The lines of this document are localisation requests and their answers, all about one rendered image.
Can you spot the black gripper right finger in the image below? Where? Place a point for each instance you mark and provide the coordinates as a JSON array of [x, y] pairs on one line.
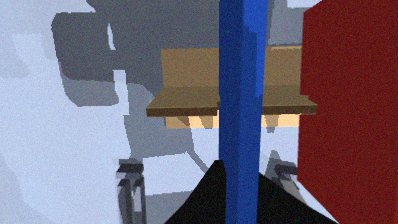
[[276, 206]]

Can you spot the tan slotted board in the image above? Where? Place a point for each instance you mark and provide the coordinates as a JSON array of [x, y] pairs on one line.
[[190, 95]]

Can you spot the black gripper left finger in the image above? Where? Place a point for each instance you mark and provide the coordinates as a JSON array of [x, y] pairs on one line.
[[207, 202]]

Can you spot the blue board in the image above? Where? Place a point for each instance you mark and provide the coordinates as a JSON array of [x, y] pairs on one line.
[[242, 38]]

